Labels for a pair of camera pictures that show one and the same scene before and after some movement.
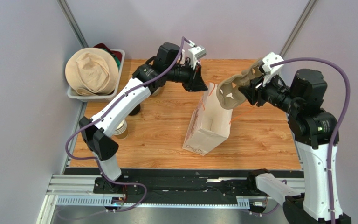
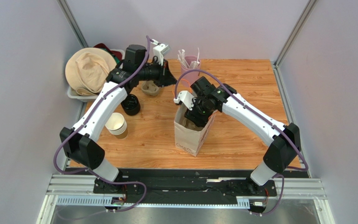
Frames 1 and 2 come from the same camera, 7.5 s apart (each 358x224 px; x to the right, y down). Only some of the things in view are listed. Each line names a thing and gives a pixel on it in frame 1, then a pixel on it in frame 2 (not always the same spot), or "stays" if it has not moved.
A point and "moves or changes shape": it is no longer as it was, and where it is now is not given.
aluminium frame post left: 70,17 stays
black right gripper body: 258,93 -> 195,112
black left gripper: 195,83 -> 165,78
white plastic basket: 72,96 stays
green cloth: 118,60 stays
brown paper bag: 210,124 moves or changes shape
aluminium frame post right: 299,28 stays
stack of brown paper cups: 121,132 stays
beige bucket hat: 91,71 stays
